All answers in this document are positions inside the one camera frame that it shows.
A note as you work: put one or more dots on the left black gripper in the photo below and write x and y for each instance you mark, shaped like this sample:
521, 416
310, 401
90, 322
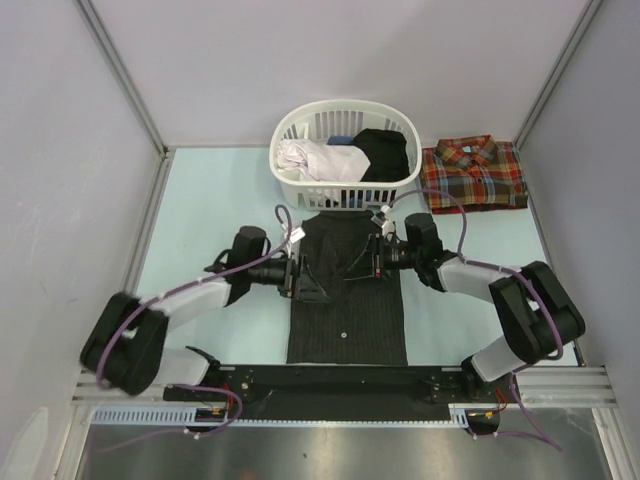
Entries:
308, 289

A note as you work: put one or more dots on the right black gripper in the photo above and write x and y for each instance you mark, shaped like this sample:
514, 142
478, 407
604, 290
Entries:
372, 263

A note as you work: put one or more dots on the dark striped long sleeve shirt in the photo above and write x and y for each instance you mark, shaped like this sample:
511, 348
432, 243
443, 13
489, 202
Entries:
363, 321

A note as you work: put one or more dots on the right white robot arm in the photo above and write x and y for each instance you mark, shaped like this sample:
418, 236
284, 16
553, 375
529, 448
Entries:
536, 314

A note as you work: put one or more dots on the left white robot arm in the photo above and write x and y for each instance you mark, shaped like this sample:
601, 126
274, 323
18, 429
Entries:
126, 349

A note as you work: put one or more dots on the white shirt in basket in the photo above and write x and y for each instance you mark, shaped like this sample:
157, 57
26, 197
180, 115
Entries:
316, 162

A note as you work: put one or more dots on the black garment in basket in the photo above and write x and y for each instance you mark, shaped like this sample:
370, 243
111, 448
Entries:
386, 152

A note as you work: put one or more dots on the blue garment in basket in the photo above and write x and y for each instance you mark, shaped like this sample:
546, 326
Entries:
340, 140

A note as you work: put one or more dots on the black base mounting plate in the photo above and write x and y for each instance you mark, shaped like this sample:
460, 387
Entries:
307, 393

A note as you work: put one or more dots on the red plaid folded shirt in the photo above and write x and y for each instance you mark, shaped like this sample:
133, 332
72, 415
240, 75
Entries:
478, 173

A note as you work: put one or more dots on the white plastic laundry basket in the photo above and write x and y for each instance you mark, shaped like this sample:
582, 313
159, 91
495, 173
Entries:
323, 119

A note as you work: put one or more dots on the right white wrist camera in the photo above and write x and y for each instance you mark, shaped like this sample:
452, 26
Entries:
381, 219

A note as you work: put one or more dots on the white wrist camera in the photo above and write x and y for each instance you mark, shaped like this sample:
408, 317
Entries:
381, 219
292, 238

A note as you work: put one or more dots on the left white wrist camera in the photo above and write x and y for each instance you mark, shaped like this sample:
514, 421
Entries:
292, 238

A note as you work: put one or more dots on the white slotted cable duct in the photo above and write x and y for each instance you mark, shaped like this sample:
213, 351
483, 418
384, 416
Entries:
193, 417

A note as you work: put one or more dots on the left aluminium corner post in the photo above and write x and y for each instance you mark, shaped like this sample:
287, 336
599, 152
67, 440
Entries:
108, 49

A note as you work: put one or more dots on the aluminium corner post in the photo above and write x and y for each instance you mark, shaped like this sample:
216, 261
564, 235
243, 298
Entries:
562, 62
108, 49

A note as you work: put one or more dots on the right aluminium corner post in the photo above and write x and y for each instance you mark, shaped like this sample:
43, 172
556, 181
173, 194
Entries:
562, 62

